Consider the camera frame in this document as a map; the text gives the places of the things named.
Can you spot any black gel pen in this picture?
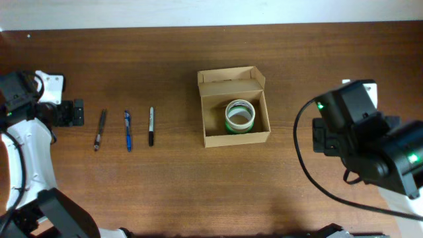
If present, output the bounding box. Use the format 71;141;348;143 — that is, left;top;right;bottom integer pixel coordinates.
94;109;107;151

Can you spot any blue ballpoint pen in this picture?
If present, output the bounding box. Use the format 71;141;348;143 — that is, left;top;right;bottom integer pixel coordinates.
124;110;132;152

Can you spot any black white marker pen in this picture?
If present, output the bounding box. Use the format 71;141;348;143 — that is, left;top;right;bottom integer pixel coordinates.
149;107;155;147

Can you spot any beige masking tape roll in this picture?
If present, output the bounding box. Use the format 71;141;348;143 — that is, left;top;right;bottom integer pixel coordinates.
225;99;256;129

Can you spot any green tape roll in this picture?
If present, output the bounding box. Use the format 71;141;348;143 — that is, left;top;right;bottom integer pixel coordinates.
225;122;254;134

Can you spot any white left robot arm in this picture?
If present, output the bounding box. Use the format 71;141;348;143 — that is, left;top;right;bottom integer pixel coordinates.
1;70;134;238

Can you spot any brown cardboard box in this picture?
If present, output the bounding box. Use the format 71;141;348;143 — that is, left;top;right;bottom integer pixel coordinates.
198;66;271;147

